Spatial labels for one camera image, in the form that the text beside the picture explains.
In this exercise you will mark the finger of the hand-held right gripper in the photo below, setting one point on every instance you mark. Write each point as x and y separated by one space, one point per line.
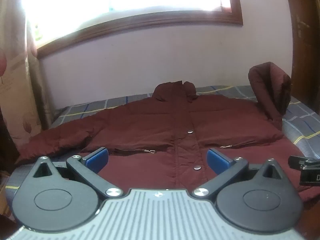
296 160

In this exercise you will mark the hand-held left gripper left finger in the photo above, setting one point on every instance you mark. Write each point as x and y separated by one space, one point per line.
98 158

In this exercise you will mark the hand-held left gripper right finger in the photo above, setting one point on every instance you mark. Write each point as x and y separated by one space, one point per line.
216 160

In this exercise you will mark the maroon puffer jacket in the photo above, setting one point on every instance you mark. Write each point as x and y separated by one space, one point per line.
150 120

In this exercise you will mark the grey plaid bed sheet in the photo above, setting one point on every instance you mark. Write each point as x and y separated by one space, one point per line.
301 121

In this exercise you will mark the beige floral curtain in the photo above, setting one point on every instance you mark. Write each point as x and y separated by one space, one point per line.
15 80

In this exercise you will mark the wooden window frame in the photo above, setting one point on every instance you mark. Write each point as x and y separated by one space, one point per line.
150 21

